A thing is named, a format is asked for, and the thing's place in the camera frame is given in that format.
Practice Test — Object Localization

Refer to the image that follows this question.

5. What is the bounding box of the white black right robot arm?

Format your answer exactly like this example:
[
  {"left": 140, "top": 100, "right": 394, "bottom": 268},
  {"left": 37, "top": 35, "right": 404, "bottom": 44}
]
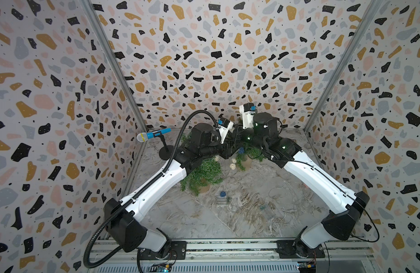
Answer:
[{"left": 235, "top": 111, "right": 370, "bottom": 257}]

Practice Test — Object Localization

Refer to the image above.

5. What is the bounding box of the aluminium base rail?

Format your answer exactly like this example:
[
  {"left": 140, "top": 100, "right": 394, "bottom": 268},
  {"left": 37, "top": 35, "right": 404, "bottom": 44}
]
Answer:
[{"left": 94, "top": 238, "right": 380, "bottom": 273}]

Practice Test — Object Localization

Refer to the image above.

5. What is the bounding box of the clear battery box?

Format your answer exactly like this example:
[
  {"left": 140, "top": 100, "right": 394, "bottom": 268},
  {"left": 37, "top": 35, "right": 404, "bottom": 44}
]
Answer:
[{"left": 259, "top": 204, "right": 274, "bottom": 221}]

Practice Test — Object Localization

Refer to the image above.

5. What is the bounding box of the blue toy microphone on stand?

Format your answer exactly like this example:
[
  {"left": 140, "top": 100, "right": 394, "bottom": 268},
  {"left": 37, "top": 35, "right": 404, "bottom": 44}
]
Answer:
[{"left": 137, "top": 128, "right": 174, "bottom": 160}]

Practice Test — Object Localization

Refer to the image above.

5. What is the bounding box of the green right christmas tree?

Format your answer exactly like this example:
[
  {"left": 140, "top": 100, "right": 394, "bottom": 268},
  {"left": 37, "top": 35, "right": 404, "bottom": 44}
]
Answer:
[{"left": 233, "top": 144, "right": 265, "bottom": 171}]

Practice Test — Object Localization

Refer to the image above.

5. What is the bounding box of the green christmas tree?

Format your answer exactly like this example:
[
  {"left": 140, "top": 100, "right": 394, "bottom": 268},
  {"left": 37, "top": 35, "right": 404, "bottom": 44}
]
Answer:
[
  {"left": 233, "top": 144, "right": 265, "bottom": 171},
  {"left": 180, "top": 132, "right": 224, "bottom": 197}
]

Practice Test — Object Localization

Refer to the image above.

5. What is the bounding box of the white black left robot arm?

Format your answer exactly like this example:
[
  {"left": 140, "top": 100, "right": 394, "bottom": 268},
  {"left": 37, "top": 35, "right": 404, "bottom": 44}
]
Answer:
[{"left": 104, "top": 123, "right": 244, "bottom": 253}]

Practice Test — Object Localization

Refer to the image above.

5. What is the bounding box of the black corrugated cable conduit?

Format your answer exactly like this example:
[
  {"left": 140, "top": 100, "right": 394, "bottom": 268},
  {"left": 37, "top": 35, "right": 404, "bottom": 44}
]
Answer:
[{"left": 83, "top": 110, "right": 219, "bottom": 269}]

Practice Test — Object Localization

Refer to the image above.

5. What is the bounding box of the metal right corner post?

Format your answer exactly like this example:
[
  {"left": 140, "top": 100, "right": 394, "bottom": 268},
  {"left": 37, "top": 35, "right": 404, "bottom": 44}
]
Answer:
[{"left": 303, "top": 0, "right": 381, "bottom": 134}]

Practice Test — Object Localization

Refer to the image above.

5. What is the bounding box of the metal left corner post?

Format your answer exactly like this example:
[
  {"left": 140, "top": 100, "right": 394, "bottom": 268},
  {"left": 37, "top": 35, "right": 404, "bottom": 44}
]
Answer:
[{"left": 80, "top": 0, "right": 147, "bottom": 132}]

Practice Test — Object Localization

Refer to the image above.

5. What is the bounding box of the metal corner post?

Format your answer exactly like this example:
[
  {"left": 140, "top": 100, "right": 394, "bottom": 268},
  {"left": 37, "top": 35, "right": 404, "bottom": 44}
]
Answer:
[
  {"left": 303, "top": 0, "right": 381, "bottom": 134},
  {"left": 80, "top": 0, "right": 147, "bottom": 132}
]

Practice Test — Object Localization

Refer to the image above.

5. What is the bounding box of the green left christmas tree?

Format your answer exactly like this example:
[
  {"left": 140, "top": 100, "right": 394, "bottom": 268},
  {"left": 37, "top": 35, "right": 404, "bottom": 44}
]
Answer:
[{"left": 180, "top": 132, "right": 224, "bottom": 197}]

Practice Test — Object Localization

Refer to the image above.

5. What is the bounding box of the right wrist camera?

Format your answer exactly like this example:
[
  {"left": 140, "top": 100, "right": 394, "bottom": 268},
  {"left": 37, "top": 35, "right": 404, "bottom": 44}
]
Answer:
[{"left": 239, "top": 102, "right": 257, "bottom": 129}]

